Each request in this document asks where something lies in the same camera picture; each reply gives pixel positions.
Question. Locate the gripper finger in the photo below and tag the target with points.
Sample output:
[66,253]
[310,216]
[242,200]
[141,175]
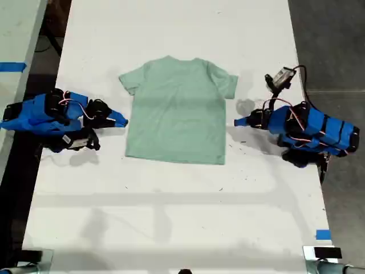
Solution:
[119,118]
[255,113]
[242,122]
[108,123]

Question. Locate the pale green T-shirt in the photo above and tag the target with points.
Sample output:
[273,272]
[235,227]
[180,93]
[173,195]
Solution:
[176,114]

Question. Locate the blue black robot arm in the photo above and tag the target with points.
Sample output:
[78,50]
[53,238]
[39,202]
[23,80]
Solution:
[37,114]
[319,128]

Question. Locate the long blue tape strip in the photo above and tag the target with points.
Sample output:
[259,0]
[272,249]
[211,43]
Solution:
[12,66]

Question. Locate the short blue tape strip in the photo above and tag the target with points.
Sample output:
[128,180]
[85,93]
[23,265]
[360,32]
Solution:
[323,234]

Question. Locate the small black box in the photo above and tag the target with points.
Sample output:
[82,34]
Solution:
[328,253]
[32,254]

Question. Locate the black camera box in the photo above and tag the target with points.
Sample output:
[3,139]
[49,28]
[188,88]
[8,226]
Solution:
[280,77]
[80,142]

